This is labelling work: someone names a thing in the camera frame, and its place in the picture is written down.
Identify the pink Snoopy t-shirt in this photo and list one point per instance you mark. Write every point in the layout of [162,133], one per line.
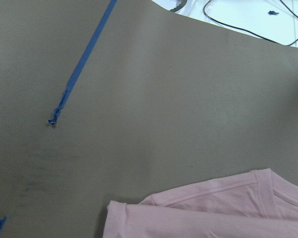
[257,204]

